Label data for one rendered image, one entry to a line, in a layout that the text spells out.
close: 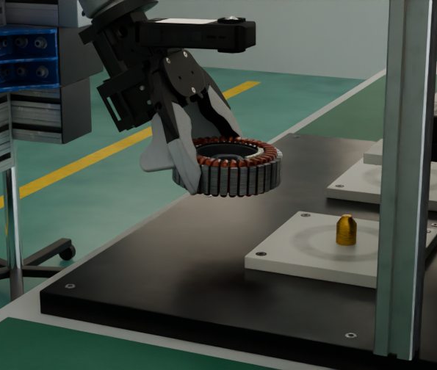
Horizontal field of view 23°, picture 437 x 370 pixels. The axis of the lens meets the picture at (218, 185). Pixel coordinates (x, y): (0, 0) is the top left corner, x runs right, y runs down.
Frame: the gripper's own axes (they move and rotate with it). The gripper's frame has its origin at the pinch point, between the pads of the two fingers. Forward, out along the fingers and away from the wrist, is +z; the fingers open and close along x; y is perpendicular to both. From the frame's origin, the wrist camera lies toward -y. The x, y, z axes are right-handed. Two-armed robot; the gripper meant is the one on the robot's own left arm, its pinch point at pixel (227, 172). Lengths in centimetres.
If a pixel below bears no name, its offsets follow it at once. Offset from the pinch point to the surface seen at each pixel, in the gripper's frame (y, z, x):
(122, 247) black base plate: 8.9, 1.6, 9.9
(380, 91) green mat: 10, 4, -84
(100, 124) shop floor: 214, -26, -317
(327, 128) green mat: 10, 4, -54
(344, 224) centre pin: -10.7, 9.1, 3.8
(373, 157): -17.1, 4.1, 6.0
